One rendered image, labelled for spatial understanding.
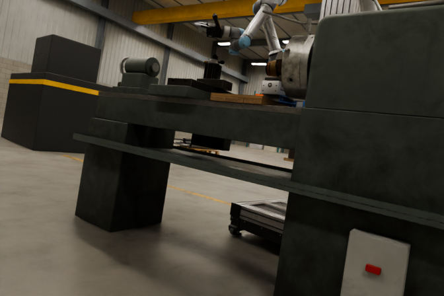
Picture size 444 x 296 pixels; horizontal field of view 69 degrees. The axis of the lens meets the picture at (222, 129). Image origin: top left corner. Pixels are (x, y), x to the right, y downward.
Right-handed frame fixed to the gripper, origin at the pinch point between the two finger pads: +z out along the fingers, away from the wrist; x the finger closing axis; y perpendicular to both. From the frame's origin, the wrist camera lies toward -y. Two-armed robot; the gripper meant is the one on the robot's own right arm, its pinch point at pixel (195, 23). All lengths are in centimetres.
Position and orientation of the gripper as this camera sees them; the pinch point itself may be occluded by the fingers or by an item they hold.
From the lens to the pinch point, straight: 239.1
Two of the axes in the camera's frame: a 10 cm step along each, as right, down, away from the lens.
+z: -9.8, -1.1, -1.7
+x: -0.6, -6.3, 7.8
